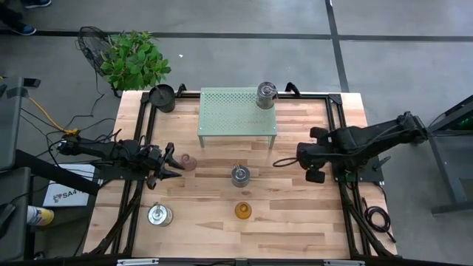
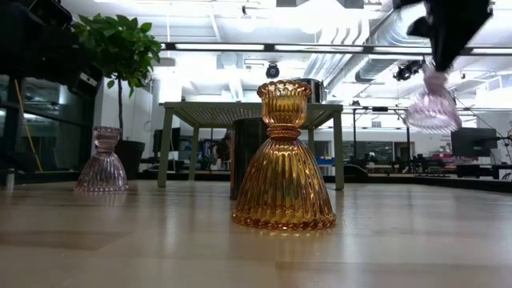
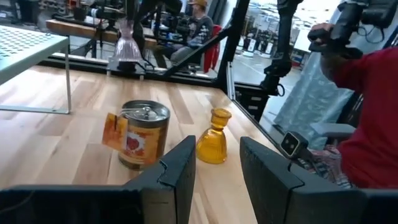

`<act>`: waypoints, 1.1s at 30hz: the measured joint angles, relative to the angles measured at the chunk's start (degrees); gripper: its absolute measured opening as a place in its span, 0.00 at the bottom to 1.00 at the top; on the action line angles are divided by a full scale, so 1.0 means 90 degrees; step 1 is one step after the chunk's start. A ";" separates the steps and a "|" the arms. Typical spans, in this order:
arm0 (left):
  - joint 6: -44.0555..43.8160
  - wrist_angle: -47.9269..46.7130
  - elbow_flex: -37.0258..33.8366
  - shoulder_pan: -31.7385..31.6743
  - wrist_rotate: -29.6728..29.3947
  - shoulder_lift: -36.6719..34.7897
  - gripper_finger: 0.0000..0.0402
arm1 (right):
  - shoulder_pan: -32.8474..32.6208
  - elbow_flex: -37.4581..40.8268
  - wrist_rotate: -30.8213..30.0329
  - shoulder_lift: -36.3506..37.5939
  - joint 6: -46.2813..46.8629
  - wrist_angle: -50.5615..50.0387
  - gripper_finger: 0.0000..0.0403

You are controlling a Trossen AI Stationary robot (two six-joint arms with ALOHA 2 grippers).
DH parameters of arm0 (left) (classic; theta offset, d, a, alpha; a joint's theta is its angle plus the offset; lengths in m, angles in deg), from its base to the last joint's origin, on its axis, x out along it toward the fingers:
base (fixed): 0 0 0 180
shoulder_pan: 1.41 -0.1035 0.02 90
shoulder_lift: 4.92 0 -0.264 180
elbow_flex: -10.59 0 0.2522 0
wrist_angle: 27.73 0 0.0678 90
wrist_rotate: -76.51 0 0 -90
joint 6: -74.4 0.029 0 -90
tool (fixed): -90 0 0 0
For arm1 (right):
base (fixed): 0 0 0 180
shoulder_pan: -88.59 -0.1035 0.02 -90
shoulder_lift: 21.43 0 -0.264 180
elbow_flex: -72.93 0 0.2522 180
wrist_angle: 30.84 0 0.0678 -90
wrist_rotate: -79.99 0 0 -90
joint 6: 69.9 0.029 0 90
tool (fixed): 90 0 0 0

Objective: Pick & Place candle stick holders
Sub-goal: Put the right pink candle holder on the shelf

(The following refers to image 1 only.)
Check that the black metal stand beam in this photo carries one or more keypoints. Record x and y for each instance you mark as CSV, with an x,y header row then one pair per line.
x,y
55,171

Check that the white printed box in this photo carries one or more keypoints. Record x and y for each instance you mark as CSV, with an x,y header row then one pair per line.
x,y
70,196

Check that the green perforated metal shelf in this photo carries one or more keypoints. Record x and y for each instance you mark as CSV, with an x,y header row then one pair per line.
x,y
229,114

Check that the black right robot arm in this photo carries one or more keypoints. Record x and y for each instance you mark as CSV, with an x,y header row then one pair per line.
x,y
369,140

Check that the black plant pot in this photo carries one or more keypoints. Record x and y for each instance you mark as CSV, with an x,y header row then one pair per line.
x,y
162,100

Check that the person's foot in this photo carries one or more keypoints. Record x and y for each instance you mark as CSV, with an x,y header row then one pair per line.
x,y
37,3
25,29

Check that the silver metal bracket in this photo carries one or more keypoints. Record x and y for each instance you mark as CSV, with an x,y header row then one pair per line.
x,y
137,262
343,263

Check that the grey metal stand frame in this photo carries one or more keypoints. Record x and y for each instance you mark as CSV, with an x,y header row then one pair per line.
x,y
447,166

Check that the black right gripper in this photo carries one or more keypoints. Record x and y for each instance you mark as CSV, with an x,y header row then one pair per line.
x,y
314,155

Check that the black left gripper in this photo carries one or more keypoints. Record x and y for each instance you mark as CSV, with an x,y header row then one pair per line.
x,y
151,160

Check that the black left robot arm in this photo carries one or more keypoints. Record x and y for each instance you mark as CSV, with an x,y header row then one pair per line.
x,y
99,149

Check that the yellow white can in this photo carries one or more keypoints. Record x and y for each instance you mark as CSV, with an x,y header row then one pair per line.
x,y
40,217

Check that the metal tin candle holder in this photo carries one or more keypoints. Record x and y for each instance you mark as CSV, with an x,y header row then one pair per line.
x,y
160,216
267,98
240,178

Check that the pink glass candle holder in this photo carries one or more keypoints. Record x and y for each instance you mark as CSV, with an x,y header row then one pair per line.
x,y
189,163

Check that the black floor fan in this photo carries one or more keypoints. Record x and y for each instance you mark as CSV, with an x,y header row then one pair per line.
x,y
90,46

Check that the grey cabinet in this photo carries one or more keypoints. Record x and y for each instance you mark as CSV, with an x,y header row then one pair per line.
x,y
11,122

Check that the green leafy plant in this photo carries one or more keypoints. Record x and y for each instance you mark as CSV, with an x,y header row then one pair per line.
x,y
133,63

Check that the black aluminium table frame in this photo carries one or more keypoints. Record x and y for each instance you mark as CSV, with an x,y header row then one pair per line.
x,y
141,118

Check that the amber glass candle holder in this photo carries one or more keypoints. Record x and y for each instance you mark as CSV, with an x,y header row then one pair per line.
x,y
243,211

